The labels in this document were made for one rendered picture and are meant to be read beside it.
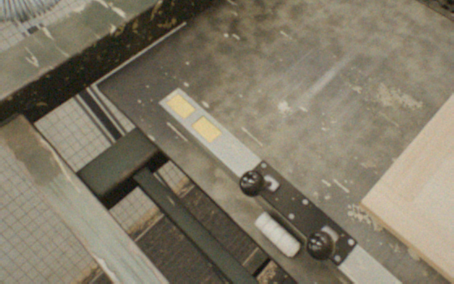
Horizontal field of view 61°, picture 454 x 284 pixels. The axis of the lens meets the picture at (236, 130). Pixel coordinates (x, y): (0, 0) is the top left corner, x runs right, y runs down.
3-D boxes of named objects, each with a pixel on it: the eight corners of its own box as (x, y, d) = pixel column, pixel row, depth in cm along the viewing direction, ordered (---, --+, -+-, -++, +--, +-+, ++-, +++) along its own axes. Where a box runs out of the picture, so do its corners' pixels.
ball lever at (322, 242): (331, 251, 60) (320, 270, 47) (312, 234, 61) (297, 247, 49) (347, 234, 60) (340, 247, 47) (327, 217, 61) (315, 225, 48)
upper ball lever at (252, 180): (273, 200, 64) (250, 204, 52) (257, 184, 65) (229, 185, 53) (288, 182, 64) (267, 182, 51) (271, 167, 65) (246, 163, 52)
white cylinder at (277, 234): (253, 226, 65) (289, 260, 62) (254, 221, 62) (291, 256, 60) (264, 214, 66) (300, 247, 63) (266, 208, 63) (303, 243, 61)
